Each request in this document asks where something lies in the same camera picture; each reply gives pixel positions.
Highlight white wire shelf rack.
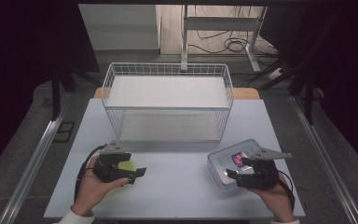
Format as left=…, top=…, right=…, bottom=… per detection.
left=101, top=62, right=235, bottom=144

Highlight black floor cables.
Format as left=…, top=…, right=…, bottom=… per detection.
left=187, top=5, right=278, bottom=57

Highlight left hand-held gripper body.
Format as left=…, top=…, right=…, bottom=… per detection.
left=91, top=140, right=132, bottom=183

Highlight clear container with blue lid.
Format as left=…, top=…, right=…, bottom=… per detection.
left=207, top=138, right=269, bottom=191

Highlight hand-held gripper black cable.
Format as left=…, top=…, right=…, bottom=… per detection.
left=74, top=144, right=107, bottom=203
left=275, top=169, right=296, bottom=213

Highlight container with green lid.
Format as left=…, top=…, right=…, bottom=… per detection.
left=117, top=158, right=138, bottom=173

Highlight white metal desk frame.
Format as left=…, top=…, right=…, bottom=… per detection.
left=180, top=4, right=269, bottom=74

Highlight white cabinet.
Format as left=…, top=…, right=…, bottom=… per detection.
left=78, top=3, right=162, bottom=52

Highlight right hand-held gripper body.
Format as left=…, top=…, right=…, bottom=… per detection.
left=236, top=147, right=293, bottom=190

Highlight dark curtain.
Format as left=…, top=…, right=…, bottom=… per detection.
left=0, top=0, right=101, bottom=182
left=259, top=0, right=358, bottom=179

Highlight left hand-held gripper black cable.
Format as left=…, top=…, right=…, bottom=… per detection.
left=74, top=144, right=107, bottom=203

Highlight black stand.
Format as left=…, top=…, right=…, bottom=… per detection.
left=302, top=76, right=317, bottom=126
left=50, top=69, right=77, bottom=122

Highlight right hand-held gripper black cable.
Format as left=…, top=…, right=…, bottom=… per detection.
left=275, top=169, right=296, bottom=213

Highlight white power strip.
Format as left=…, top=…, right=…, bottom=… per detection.
left=266, top=66, right=286, bottom=82

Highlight person's left hand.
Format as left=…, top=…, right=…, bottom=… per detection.
left=71, top=154, right=131, bottom=217

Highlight wooden table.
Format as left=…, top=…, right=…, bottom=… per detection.
left=92, top=87, right=261, bottom=101

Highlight person's right hand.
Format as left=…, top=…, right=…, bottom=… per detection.
left=247, top=172, right=296, bottom=223

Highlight metal floor rail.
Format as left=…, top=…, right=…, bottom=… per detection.
left=0, top=92, right=73, bottom=224
left=289, top=94, right=358, bottom=224

